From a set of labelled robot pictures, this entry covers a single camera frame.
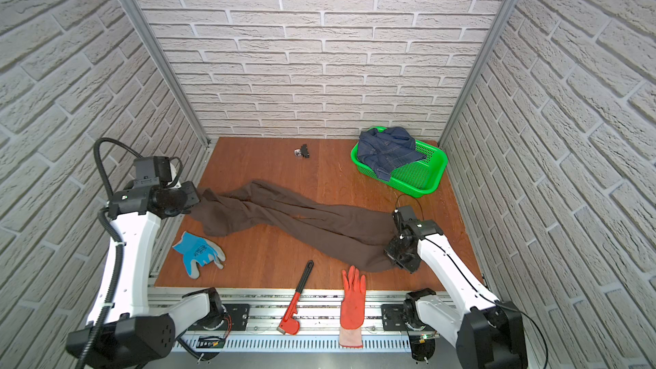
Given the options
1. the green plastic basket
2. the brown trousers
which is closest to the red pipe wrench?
the brown trousers

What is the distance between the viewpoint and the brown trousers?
2.83ft

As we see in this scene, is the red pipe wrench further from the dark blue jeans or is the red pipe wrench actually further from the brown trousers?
the dark blue jeans

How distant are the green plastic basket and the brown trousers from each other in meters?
0.14

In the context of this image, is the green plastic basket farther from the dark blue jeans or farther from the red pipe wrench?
the red pipe wrench

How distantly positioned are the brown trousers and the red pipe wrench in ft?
0.32

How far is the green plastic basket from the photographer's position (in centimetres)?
97

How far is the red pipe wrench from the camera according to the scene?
28.5 inches
